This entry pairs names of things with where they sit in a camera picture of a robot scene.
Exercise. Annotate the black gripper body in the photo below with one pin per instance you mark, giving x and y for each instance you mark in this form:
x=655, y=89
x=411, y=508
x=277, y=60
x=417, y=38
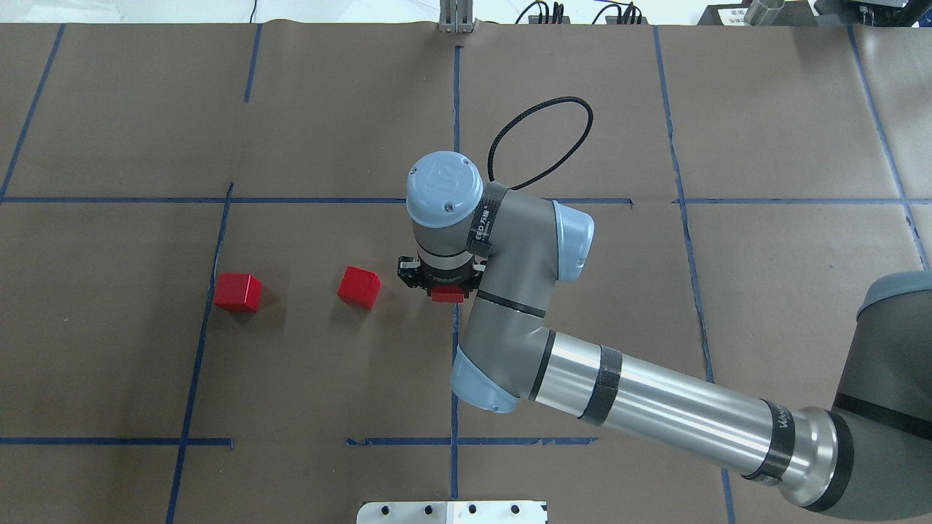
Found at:
x=441, y=277

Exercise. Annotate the red block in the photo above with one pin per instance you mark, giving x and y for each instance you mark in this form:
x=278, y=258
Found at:
x=359, y=287
x=448, y=294
x=237, y=292

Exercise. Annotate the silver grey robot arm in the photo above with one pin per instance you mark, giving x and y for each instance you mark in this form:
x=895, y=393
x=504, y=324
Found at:
x=865, y=458

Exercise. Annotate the brown paper table cover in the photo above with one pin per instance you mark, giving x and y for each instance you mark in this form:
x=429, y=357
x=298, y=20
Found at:
x=747, y=188

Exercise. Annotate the steel cup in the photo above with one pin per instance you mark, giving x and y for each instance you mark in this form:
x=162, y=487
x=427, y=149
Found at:
x=762, y=12

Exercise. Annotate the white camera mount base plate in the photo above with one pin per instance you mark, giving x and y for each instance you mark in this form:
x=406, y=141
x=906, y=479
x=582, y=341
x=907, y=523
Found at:
x=482, y=511

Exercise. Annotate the aluminium profile post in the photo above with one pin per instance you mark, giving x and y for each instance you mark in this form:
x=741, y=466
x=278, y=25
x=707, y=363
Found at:
x=456, y=16

